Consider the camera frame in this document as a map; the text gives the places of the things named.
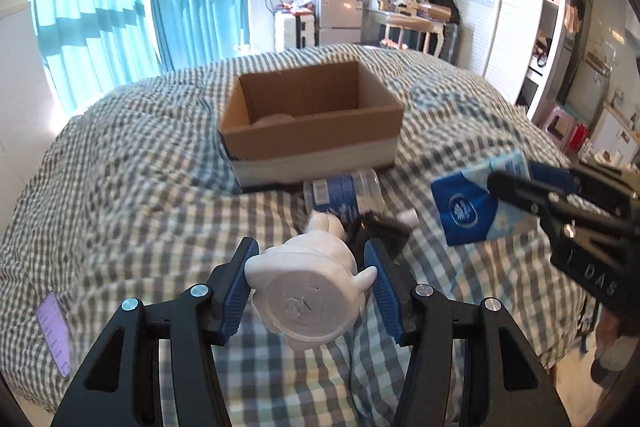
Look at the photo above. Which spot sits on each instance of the white vanity table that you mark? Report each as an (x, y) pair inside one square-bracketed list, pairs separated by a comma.
[(430, 20)]

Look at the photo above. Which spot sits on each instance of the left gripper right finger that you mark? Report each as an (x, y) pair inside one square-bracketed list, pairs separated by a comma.
[(504, 383)]

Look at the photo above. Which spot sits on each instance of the brown cardboard box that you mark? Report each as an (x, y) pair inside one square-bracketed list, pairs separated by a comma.
[(300, 124)]

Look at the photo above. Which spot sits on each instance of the small silver fridge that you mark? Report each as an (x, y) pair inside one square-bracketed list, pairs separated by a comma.
[(338, 21)]

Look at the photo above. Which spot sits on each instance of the clear plastic jar blue label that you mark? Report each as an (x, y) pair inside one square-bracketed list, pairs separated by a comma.
[(346, 196)]

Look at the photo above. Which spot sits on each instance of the white figurine bottle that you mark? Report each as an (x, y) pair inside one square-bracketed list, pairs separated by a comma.
[(309, 289)]

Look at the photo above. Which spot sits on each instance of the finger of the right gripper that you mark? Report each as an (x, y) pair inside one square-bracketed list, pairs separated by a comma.
[(587, 179), (619, 219)]

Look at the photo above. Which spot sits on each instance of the white suitcase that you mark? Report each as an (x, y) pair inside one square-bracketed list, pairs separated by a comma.
[(294, 30)]

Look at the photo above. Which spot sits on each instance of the white tube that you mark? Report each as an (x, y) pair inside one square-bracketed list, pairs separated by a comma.
[(408, 217)]

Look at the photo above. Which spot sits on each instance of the blue tissue pack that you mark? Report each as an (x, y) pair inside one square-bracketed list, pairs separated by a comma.
[(467, 211)]

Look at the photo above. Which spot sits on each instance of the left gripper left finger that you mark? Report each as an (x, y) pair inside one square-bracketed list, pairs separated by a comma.
[(118, 383)]

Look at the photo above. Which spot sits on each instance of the black square object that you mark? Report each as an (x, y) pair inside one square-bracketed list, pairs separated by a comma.
[(393, 233)]

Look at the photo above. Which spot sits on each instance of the pink stool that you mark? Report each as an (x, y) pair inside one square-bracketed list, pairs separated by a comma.
[(559, 125)]

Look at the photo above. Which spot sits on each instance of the white wardrobe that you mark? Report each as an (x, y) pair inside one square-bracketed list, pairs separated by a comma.
[(513, 44)]

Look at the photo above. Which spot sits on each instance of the checkered bed quilt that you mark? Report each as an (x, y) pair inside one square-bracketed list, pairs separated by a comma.
[(136, 198)]

